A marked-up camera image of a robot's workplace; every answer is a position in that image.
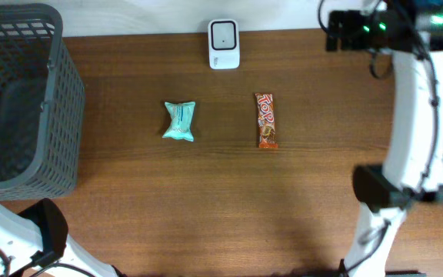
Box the orange snack bar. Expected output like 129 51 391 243
255 93 278 149

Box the teal wipes packet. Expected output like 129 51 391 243
162 102 195 142

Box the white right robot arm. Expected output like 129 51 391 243
320 0 443 276

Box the grey plastic basket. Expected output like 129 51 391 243
0 4 85 201

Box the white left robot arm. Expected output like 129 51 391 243
0 199 122 276

